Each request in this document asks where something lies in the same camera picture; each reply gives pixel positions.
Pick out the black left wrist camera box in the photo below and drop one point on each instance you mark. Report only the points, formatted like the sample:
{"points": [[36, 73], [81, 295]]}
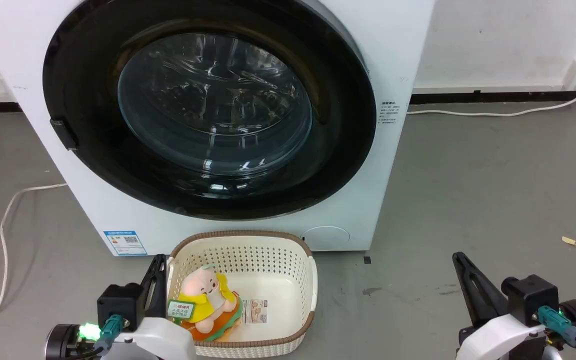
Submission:
{"points": [[118, 302]]}

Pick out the paper label inside basket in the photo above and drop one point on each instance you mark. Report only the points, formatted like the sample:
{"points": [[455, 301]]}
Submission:
{"points": [[255, 310]]}

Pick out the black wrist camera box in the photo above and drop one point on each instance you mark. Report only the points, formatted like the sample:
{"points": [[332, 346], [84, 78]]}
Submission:
{"points": [[528, 297], [118, 302]]}

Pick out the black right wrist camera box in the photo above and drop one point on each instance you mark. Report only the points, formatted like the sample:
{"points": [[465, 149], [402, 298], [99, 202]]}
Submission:
{"points": [[528, 297]]}

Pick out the black round glass washer door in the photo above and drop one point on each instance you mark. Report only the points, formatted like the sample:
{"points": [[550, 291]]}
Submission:
{"points": [[208, 100]]}

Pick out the blue energy label sticker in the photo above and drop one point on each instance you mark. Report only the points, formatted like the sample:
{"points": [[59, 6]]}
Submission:
{"points": [[125, 242]]}

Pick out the white perforated laundry basket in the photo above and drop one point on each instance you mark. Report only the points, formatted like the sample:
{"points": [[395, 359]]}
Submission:
{"points": [[278, 280]]}

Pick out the pink and yellow plush doll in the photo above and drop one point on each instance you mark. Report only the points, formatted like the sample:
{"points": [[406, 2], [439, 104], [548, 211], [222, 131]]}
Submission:
{"points": [[207, 300]]}

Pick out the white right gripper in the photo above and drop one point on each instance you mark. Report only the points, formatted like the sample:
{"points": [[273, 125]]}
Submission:
{"points": [[503, 340]]}

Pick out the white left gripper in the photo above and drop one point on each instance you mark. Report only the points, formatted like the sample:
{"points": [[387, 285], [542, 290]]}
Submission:
{"points": [[163, 340]]}

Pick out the yellow tape scrap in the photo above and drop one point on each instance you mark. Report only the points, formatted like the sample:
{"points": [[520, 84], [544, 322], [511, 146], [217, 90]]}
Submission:
{"points": [[570, 241]]}

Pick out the green and white doll tag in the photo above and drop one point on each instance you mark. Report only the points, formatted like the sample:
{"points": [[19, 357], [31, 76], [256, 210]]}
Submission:
{"points": [[180, 309]]}

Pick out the small printed text sticker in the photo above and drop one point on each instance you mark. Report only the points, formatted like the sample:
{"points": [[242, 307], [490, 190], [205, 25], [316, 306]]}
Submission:
{"points": [[389, 112]]}

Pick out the white front-load washing machine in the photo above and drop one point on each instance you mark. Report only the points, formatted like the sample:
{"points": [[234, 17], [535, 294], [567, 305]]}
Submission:
{"points": [[398, 45]]}

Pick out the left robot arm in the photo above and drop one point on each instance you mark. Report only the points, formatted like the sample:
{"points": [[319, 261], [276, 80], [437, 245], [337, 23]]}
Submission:
{"points": [[62, 342]]}

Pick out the round white filter cover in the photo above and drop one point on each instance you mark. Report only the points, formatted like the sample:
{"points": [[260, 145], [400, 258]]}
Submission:
{"points": [[326, 238]]}

